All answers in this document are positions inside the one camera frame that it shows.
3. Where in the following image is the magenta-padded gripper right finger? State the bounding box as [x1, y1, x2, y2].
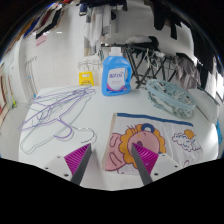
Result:
[130, 142, 184, 186]

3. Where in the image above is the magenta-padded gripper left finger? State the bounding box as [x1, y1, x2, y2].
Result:
[42, 142, 93, 186]

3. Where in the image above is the cartoon print white towel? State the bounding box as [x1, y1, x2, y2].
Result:
[101, 112, 205, 176]

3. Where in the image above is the round pale blue peg hanger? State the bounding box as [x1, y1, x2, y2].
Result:
[145, 78, 198, 120]

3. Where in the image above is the white folded bedding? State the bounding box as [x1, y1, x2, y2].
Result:
[196, 87, 222, 125]

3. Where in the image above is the blue detergent bottle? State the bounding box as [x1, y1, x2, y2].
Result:
[101, 46, 133, 97]

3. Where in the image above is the grey garment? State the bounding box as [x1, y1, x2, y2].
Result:
[175, 52, 203, 91]

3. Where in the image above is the black folding drying rack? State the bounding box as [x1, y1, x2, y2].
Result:
[99, 42, 182, 92]

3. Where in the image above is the black garment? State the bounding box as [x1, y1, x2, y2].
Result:
[147, 35, 162, 52]

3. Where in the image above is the white cushion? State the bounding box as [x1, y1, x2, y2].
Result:
[124, 34, 153, 46]

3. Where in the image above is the row of colourful hung clothes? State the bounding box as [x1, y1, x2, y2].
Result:
[12, 0, 128, 45]

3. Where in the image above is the white wire hanger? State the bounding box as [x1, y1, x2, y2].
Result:
[19, 84, 98, 156]

